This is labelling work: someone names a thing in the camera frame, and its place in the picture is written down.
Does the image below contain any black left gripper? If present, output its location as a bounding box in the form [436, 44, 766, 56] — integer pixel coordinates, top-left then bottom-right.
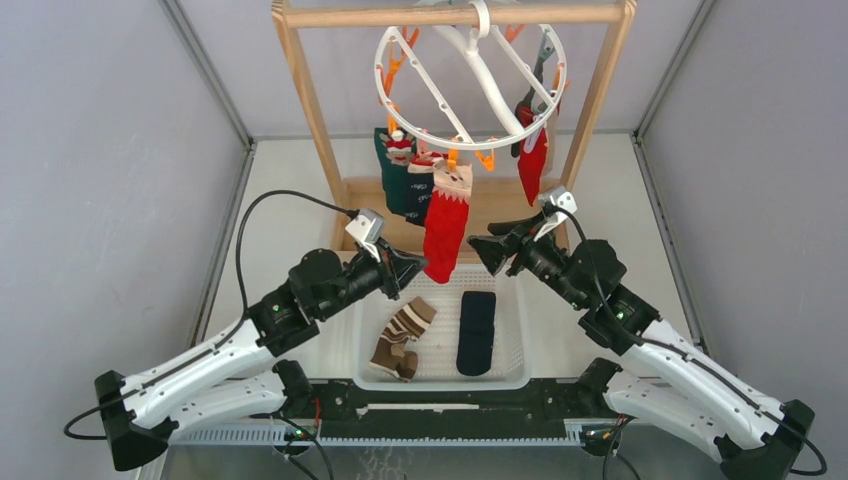
[316, 238, 427, 321]

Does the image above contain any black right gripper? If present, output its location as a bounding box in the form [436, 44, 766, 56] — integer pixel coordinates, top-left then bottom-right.
[467, 210, 587, 310]

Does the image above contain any red sock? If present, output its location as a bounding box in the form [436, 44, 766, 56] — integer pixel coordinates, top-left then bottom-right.
[517, 125, 548, 206]
[423, 165, 473, 284]

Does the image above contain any navy sock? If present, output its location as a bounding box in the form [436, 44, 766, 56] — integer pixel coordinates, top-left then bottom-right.
[456, 291, 496, 377]

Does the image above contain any brown striped sock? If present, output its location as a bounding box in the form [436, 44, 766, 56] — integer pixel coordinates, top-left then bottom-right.
[368, 297, 437, 383]

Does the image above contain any dark printed sock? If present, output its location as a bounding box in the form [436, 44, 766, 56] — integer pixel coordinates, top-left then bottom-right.
[404, 152, 437, 227]

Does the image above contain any white perforated plastic basket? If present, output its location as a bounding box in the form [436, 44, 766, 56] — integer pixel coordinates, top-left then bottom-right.
[351, 264, 531, 392]

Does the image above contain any white round clip hanger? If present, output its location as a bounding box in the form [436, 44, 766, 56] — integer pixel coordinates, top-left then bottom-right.
[373, 0, 568, 152]

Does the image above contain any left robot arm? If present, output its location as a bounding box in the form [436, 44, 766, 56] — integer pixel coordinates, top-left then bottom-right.
[94, 239, 427, 471]

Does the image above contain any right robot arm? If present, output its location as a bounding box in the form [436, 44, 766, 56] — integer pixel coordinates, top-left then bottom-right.
[467, 213, 827, 479]

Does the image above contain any wooden hanger stand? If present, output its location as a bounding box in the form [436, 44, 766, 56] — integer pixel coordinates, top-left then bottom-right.
[271, 1, 636, 278]

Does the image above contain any dark green sock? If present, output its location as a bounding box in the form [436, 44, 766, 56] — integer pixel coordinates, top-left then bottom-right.
[374, 127, 416, 215]

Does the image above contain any black grey sock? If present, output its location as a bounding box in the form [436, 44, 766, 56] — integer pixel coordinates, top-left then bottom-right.
[510, 40, 555, 159]

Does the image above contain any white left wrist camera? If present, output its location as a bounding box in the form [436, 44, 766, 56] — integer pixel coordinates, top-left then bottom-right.
[345, 208, 385, 263]

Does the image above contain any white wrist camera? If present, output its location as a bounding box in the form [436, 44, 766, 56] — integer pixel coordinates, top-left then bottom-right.
[533, 185, 577, 241]
[345, 208, 385, 263]

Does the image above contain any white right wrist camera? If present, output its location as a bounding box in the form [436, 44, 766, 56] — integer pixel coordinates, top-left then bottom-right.
[533, 185, 577, 241]

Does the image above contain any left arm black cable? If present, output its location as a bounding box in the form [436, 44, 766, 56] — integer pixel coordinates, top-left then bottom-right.
[63, 190, 359, 442]

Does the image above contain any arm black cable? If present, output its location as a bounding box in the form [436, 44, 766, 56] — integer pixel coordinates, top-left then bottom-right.
[553, 205, 829, 477]
[63, 190, 359, 442]

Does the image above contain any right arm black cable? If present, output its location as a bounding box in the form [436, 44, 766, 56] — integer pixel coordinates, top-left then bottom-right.
[553, 205, 829, 477]

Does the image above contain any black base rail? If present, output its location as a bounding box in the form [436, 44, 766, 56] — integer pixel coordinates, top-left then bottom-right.
[272, 378, 618, 441]

